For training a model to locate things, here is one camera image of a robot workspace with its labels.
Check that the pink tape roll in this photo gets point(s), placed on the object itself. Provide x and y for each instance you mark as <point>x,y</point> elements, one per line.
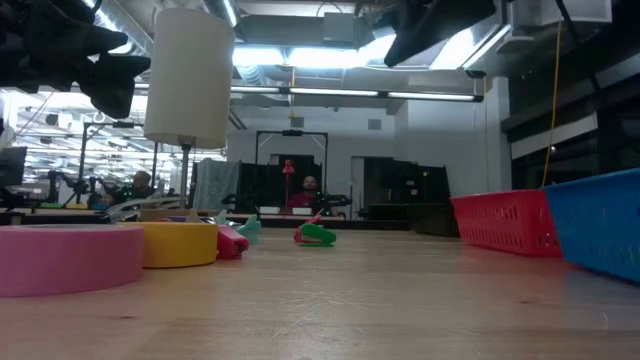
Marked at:
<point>65,260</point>

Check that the red plastic basket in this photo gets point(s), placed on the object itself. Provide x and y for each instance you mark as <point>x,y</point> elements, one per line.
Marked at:
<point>505,225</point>

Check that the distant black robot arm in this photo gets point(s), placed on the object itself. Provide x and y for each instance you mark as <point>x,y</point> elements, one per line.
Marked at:
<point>75,185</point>

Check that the person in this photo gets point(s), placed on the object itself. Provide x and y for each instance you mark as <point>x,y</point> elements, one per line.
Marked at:
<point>305,197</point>
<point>137,187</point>

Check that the yellow tape roll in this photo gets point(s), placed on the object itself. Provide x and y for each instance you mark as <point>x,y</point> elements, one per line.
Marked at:
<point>175,245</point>

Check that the red figure on stand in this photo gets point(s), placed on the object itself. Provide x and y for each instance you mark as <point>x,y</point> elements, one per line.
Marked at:
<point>288,167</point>

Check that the long ceiling light bar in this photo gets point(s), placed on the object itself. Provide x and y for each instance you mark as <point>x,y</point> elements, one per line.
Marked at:
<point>350,92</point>

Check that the small blue bin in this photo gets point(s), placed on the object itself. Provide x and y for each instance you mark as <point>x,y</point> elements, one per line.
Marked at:
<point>99,205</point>

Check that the grey hanging cloth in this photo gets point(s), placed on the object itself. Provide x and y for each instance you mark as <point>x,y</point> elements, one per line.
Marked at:
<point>215,185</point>

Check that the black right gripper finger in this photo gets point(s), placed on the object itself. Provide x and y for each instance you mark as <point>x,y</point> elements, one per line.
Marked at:
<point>415,40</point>

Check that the small green bin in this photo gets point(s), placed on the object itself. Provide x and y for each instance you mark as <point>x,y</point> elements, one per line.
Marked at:
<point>52,205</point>

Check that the black rig frame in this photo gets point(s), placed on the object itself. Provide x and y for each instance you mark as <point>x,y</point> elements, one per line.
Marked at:
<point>291,133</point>
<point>115,124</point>

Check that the small red stapler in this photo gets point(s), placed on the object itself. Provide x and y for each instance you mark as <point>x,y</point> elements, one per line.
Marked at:
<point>230,244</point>

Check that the small green stapler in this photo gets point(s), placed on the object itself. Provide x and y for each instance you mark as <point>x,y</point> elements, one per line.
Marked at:
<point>320,236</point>

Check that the small yellow bin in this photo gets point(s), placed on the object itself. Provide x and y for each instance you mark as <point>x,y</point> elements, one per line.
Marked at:
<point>76,205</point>

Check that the grey ceiling duct box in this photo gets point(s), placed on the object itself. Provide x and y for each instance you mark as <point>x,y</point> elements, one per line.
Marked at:
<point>338,27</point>

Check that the wall vent grille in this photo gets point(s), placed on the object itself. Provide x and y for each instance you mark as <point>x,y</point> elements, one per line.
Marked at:
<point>374,124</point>
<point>297,122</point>

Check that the white shade table lamp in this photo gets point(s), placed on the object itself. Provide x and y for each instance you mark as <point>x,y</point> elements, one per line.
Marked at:
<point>190,75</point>

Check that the teal staple remover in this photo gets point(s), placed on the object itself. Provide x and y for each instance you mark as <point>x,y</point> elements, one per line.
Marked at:
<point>250,230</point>

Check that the black cabinet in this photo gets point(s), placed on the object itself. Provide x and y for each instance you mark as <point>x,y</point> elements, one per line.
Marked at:
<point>405,185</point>

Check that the blue plastic basket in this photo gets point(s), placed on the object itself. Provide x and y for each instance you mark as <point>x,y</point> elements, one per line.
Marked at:
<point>600,225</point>

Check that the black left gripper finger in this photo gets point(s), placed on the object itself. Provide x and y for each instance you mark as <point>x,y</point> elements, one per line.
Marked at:
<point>117,85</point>
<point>95,40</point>

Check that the black monitor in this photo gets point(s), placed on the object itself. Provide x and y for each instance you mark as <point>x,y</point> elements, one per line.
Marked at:
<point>12,165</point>

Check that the blue tape roll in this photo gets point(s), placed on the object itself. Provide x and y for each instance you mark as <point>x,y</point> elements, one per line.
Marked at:
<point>172,219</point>

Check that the black plastic basket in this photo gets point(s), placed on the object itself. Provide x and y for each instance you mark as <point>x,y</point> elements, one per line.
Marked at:
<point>435,220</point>

